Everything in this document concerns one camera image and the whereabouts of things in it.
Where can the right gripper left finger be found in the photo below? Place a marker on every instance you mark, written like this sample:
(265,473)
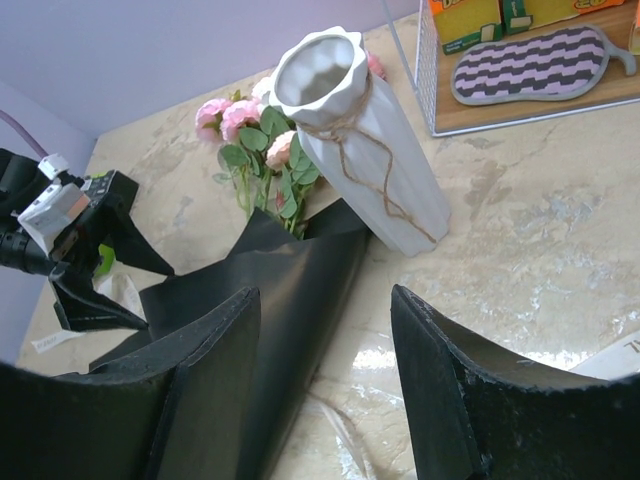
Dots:
(173,409)

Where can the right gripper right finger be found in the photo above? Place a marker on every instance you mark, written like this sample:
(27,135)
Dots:
(477,410)

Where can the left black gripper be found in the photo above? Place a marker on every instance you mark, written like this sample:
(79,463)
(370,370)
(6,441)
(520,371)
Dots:
(82,226)

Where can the beige printed ribbon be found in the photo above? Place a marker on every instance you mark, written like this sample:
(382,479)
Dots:
(116,304)

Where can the black wrapping paper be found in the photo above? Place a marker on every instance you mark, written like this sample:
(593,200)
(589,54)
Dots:
(303,286)

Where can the peach rose stem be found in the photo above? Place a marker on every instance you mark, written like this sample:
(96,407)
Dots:
(289,175)

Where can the white rose stem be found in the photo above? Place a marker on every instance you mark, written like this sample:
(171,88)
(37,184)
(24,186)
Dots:
(261,91)

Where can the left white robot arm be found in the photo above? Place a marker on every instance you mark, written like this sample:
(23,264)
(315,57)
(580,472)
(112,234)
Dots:
(21,183)

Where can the white ribbed ceramic vase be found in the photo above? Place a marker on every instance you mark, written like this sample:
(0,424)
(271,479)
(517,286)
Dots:
(352,127)

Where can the black green product box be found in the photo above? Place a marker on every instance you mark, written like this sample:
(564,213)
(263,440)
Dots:
(98,185)

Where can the pink rose stem left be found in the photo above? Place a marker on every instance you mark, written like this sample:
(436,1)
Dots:
(218,122)

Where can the pink rose stem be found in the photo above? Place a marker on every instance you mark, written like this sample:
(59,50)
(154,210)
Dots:
(375,65)
(218,122)

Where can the pink rose stem right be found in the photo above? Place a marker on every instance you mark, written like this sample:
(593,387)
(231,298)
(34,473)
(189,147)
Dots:
(375,65)

